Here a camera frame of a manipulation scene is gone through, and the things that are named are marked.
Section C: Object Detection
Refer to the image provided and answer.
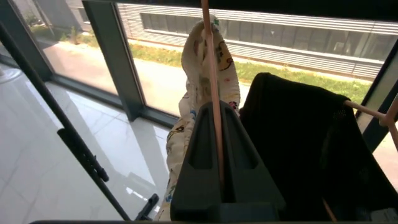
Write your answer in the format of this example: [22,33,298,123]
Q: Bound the cream printed garment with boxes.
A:
[154,15,241,222]

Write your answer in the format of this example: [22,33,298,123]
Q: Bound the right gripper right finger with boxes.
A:
[221,100,286,222]

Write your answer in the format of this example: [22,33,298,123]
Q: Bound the black garment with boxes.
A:
[238,72,398,222]

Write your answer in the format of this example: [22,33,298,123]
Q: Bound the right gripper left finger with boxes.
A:
[170,101,223,222]

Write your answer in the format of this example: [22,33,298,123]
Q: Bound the pink clothes hanger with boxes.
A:
[322,93,398,222]
[200,0,225,189]

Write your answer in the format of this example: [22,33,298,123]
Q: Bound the black clothes rack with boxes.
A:
[0,0,398,222]

